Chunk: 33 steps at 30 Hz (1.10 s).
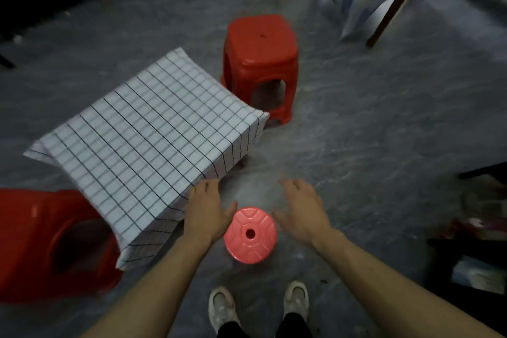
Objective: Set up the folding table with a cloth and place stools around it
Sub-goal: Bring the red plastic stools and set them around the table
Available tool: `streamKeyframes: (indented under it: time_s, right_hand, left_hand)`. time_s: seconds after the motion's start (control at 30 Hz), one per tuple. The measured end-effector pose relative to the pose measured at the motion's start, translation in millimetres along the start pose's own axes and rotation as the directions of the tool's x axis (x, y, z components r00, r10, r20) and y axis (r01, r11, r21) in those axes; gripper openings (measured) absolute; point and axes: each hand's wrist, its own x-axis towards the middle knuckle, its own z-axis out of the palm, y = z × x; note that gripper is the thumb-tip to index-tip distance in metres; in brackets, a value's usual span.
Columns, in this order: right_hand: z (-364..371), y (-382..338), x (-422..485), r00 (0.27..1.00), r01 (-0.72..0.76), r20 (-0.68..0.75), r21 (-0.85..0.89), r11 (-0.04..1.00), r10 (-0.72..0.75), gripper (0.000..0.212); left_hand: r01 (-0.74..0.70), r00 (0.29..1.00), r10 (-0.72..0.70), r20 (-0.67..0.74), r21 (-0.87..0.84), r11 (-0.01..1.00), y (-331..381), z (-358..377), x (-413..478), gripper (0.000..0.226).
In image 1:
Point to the person's left forearm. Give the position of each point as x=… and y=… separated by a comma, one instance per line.
x=150, y=294

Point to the black low cabinet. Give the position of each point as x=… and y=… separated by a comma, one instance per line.
x=455, y=310

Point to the person's black trousers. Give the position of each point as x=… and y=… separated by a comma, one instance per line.
x=293, y=328

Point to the person's right forearm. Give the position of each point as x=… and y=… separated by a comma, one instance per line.
x=396, y=290

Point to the white crumpled item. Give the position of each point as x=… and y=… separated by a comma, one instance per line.
x=479, y=274

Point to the pink red packets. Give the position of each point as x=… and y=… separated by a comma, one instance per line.
x=475, y=227

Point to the person's white shoe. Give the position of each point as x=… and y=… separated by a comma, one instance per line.
x=222, y=308
x=297, y=300

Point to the person's left hand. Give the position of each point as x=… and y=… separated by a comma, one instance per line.
x=206, y=215

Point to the person's right hand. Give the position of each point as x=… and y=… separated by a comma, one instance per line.
x=307, y=219

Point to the person's right white shoe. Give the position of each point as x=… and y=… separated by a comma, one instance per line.
x=297, y=300

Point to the red plastic stool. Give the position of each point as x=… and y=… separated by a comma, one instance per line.
x=27, y=231
x=261, y=48
x=257, y=248

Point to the person's left white shoe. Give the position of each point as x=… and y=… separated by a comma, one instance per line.
x=222, y=308

